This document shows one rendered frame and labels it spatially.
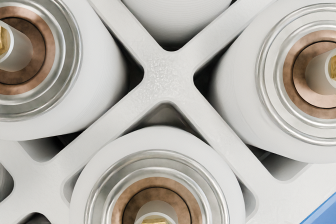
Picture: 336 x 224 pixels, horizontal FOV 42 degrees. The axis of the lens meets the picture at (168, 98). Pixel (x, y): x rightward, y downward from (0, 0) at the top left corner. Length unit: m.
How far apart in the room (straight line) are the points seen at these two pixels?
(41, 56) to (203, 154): 0.10
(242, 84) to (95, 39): 0.08
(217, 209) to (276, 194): 0.09
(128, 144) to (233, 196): 0.06
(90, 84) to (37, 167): 0.10
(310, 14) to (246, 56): 0.04
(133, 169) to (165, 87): 0.09
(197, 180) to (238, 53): 0.07
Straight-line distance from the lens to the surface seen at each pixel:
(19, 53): 0.23
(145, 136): 0.24
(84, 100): 0.24
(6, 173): 0.37
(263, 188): 0.31
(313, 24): 0.25
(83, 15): 0.24
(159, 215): 0.21
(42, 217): 0.40
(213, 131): 0.30
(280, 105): 0.24
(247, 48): 0.24
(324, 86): 0.23
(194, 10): 0.28
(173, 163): 0.23
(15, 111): 0.24
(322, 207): 0.39
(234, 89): 0.24
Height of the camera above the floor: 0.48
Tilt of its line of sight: 87 degrees down
